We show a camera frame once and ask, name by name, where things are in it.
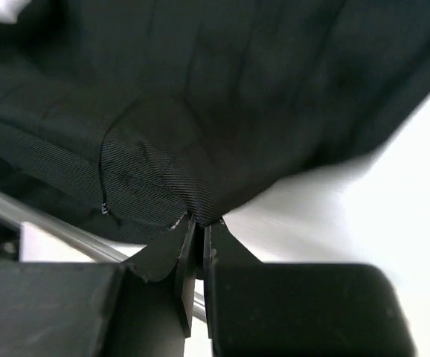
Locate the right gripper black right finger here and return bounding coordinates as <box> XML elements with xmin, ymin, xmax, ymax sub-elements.
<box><xmin>203</xmin><ymin>222</ymin><xmax>415</xmax><ymax>357</ymax></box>

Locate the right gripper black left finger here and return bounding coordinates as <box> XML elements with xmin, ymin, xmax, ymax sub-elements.
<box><xmin>0</xmin><ymin>217</ymin><xmax>196</xmax><ymax>356</ymax></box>

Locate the black pleated skirt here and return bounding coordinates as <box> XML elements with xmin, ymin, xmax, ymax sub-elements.
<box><xmin>0</xmin><ymin>1</ymin><xmax>430</xmax><ymax>243</ymax></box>

